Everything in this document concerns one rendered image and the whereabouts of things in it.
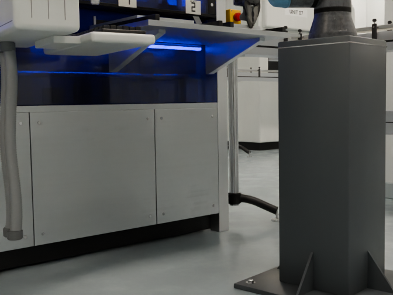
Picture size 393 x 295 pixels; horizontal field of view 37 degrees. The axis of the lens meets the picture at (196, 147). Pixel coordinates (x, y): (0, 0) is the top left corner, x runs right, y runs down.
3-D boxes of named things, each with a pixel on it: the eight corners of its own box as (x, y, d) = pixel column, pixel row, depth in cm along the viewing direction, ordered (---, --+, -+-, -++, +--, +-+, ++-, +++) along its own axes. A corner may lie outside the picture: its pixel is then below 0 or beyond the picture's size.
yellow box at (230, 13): (219, 26, 273) (219, 10, 273) (231, 27, 278) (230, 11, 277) (230, 24, 268) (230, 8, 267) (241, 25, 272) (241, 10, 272)
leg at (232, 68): (221, 205, 300) (219, 54, 294) (234, 202, 306) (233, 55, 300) (233, 207, 293) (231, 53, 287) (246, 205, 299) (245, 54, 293)
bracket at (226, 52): (205, 74, 261) (204, 44, 260) (210, 74, 262) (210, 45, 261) (259, 69, 234) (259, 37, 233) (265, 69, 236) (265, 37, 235)
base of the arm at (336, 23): (365, 40, 185) (365, 9, 184) (342, 37, 174) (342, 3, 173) (323, 44, 195) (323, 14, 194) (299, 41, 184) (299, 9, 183)
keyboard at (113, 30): (56, 45, 198) (56, 38, 198) (95, 47, 206) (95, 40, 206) (102, 32, 164) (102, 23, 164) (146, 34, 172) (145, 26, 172)
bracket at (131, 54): (109, 71, 229) (107, 38, 228) (115, 71, 231) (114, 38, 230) (159, 67, 203) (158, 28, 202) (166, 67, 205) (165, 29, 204)
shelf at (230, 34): (78, 38, 229) (78, 34, 229) (212, 47, 273) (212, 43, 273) (148, 25, 192) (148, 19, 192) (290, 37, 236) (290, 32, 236)
